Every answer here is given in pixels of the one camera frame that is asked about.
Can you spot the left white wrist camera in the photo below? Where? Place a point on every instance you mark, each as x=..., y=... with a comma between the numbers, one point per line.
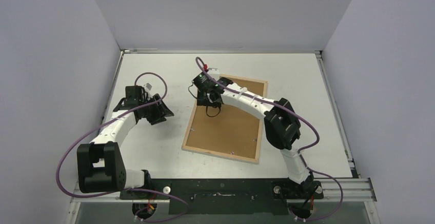
x=148, y=87

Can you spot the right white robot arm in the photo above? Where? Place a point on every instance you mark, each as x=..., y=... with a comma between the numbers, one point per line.
x=282, y=128

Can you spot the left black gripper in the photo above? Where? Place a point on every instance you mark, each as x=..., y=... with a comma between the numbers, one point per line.
x=160, y=109

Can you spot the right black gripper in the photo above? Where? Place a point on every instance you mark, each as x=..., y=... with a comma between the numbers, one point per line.
x=211, y=101

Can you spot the white wooden picture frame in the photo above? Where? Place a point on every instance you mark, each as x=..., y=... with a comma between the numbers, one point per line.
x=260, y=127

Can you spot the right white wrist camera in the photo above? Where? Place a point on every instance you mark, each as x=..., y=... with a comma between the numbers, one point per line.
x=214, y=73

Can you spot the brown cardboard backing board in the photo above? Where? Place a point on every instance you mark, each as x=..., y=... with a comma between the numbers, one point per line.
x=231, y=127

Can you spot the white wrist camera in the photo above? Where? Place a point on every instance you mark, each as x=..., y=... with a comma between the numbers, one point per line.
x=148, y=87
x=214, y=73

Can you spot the aluminium rail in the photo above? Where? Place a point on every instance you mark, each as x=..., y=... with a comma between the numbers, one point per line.
x=354, y=190

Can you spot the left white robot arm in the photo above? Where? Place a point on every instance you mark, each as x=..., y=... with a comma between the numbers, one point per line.
x=100, y=164

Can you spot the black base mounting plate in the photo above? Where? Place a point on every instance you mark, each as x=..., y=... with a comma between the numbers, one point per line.
x=237, y=196

